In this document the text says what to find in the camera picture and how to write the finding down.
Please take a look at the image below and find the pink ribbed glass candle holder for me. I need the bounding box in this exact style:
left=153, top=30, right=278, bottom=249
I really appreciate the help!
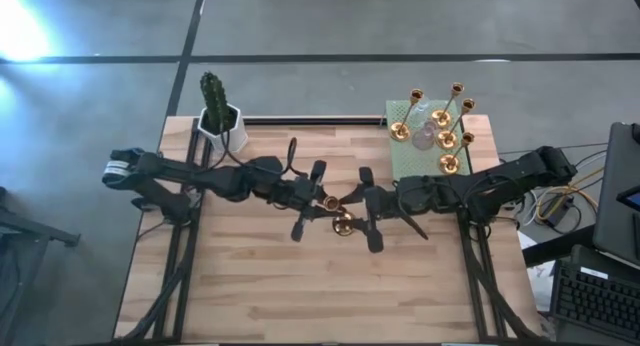
left=411, top=119, right=439, bottom=152

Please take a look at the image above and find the small lit screen device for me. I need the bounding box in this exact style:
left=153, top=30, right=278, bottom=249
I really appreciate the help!
left=615, top=184, right=640, bottom=213

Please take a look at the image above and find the green perforated metal shelf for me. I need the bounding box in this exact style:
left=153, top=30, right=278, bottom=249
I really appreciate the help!
left=383, top=99, right=476, bottom=185

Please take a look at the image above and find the grey laptop computer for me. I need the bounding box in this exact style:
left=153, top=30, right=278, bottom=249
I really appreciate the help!
left=592, top=121, right=640, bottom=267

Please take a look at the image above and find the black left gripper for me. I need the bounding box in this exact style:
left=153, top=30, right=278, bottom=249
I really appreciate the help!
left=279, top=160, right=354, bottom=242

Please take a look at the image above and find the yellow cable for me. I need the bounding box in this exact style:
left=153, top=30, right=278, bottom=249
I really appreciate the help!
left=535, top=168, right=606, bottom=223

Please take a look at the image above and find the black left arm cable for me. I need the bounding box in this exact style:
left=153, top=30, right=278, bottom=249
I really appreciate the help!
left=217, top=129, right=311, bottom=180

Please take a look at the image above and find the gold metal candlestick holder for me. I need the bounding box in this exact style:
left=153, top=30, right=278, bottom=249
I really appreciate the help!
left=438, top=131, right=476, bottom=176
left=322, top=195, right=357, bottom=237
left=437, top=98, right=477, bottom=151
left=389, top=88, right=425, bottom=143
left=430, top=81, right=465, bottom=129

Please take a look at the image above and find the green cactus plant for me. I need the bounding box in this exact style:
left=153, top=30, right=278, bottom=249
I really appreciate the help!
left=199, top=70, right=232, bottom=132

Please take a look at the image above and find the black power box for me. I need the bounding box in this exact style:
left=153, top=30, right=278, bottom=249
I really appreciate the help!
left=547, top=195, right=576, bottom=227

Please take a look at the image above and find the dark metal stand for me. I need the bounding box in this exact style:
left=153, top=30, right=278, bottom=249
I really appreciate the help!
left=0, top=185, right=82, bottom=346

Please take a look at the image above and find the white printed paper sheet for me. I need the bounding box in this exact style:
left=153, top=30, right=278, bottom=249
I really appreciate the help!
left=517, top=230, right=556, bottom=312

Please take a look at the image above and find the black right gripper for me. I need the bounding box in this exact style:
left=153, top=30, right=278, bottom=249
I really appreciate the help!
left=338, top=166, right=401, bottom=255

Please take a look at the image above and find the white hexagonal plant pot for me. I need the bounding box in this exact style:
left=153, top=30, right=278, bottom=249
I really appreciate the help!
left=196, top=104, right=250, bottom=154

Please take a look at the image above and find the black computer keyboard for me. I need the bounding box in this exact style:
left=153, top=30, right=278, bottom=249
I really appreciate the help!
left=549, top=259, right=640, bottom=345

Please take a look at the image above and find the black table edge frame bar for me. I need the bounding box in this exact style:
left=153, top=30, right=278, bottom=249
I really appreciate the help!
left=243, top=115, right=387, bottom=126

